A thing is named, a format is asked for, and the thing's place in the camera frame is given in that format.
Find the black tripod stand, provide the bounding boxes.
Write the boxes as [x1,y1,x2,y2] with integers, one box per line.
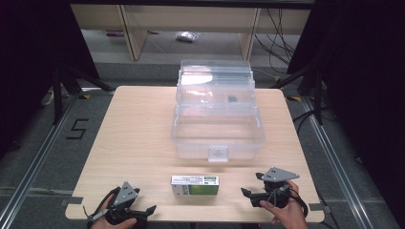
[52,65,115,126]
[269,62,325,126]

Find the clear plastic bag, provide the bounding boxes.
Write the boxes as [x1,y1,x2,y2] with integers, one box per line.
[175,31,202,43]

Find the green and white small box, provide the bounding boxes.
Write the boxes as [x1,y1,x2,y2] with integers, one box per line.
[170,175,221,198]

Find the person's left hand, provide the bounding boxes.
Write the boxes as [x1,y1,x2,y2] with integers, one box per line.
[90,194,139,229]

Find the aluminium floor rail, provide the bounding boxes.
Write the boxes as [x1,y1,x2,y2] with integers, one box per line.
[0,94,81,229]
[300,95,371,229]

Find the dark curtain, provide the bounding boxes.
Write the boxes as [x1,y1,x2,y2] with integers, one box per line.
[0,0,100,160]
[286,0,405,220]

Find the clear plastic storage box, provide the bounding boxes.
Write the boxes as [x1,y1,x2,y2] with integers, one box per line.
[170,58,266,163]

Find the black floor cables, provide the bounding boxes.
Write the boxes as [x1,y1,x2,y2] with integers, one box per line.
[253,8,298,67]

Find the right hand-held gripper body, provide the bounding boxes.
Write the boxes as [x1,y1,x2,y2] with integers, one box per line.
[249,166,301,210]

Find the wooden shelf unit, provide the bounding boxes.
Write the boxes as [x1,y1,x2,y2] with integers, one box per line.
[69,3,312,62]

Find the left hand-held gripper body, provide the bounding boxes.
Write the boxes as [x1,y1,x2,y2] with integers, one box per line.
[104,180,151,227]

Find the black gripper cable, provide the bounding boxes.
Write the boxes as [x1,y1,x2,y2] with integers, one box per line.
[82,186,121,223]
[286,189,309,219]

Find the person's right hand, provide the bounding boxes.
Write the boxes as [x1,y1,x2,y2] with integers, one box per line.
[259,179,309,229]

